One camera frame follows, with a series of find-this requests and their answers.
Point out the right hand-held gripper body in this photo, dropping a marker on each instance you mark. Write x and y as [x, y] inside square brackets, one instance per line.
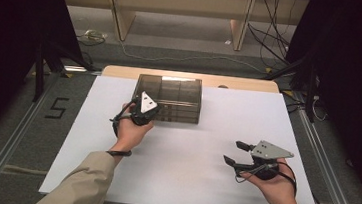
[269, 150]

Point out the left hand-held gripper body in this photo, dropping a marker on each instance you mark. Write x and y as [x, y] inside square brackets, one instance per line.
[144, 115]

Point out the smoky transparent drawer box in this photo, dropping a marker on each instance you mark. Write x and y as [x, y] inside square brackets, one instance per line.
[177, 96]

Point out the person's left hand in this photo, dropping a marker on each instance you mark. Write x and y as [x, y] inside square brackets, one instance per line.
[130, 134]

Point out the person's right hand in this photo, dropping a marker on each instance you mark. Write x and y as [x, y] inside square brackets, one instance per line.
[280, 193]

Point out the white table sheet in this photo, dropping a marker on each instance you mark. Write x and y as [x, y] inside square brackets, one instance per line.
[201, 187]

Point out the dark table grommet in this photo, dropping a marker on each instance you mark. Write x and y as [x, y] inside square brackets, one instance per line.
[223, 86]

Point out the black metal stand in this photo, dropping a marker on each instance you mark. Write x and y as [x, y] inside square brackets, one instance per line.
[39, 78]
[310, 94]

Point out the short aluminium bar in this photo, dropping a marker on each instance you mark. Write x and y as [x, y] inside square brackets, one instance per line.
[81, 70]

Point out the small white paper scrap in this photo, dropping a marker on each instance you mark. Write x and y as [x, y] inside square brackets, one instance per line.
[228, 42]

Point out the black curtain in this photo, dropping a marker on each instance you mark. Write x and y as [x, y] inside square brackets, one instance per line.
[358, 82]
[6, 48]

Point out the beige wooden desk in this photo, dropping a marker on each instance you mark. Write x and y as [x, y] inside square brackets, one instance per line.
[178, 1]

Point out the aluminium floor rail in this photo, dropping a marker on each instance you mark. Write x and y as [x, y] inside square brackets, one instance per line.
[6, 152]
[332, 177]

